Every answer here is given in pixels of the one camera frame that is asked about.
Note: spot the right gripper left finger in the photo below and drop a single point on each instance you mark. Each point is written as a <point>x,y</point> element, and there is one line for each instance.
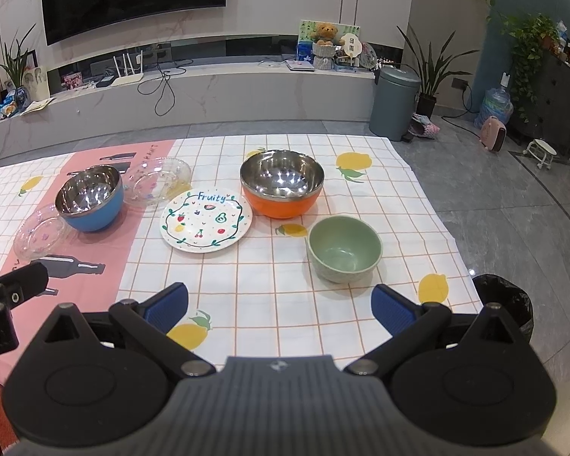
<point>142,327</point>

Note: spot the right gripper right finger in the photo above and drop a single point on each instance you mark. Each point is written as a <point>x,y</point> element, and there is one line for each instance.
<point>414,329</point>

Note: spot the green ceramic bowl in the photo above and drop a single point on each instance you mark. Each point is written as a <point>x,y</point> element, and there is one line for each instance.
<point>343,249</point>

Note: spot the clear glass plate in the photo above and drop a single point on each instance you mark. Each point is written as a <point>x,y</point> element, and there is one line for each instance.
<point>41,233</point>
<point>152,182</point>

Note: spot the white fruity plate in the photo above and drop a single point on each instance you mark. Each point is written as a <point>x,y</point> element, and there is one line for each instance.
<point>206,219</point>

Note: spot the blue steel bowl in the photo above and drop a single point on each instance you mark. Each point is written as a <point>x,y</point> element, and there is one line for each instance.
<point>92,199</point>

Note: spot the orange steel bowl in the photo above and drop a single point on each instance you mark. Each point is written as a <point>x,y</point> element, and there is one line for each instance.
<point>281,183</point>

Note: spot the black trash bag bin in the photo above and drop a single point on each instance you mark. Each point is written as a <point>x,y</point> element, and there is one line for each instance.
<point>493,288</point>

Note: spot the checkered lemon tablecloth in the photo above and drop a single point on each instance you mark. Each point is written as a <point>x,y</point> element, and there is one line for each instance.
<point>261,296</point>

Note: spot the pink heater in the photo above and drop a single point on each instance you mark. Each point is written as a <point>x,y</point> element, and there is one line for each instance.
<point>492,134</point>

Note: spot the white step stool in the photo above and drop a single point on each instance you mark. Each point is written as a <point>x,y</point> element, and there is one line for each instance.
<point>542,151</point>

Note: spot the grey trash bin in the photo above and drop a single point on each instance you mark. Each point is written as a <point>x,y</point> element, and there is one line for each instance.
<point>394,102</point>

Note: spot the water bottle jug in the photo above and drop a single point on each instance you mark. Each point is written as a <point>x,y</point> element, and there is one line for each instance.
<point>497,102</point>

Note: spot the white wifi router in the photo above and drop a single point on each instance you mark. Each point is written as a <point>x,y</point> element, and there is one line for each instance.
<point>129,69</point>

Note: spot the potted plant by bin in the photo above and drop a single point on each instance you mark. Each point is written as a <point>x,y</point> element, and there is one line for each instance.
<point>432,69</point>

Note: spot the potted plant left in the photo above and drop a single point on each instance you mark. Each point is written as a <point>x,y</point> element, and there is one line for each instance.
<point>15,58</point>

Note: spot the teddy bear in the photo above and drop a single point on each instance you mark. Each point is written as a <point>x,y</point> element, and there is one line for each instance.
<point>324,34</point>

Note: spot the green leafy plant shelf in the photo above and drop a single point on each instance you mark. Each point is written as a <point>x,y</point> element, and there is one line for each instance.
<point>532,38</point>

